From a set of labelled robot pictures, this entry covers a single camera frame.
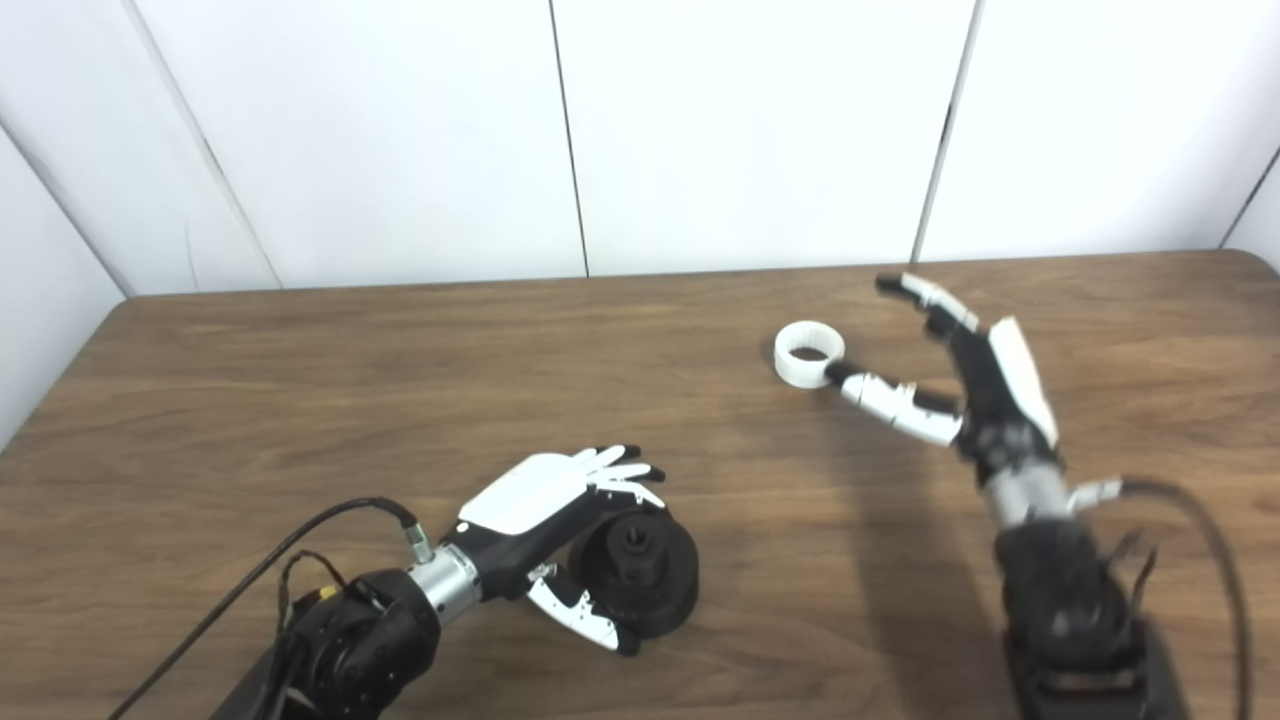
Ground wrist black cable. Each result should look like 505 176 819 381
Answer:
1065 478 1256 720
105 497 436 720

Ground round black part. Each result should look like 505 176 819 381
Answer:
568 508 701 641

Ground white ring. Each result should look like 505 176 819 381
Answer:
773 320 847 390

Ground arm thin wires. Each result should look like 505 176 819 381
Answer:
275 548 351 641
1100 530 1161 621

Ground left white-black robot hand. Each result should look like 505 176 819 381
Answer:
440 444 668 657

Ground right white-black robot hand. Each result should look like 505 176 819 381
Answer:
825 272 1061 487

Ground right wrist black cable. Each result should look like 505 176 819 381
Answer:
1065 478 1256 720

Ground right arm thin wires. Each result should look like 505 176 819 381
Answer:
1100 530 1161 621

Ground left arm thin wires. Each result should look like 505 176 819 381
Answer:
275 548 351 641

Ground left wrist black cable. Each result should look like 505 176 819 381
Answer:
105 497 436 720

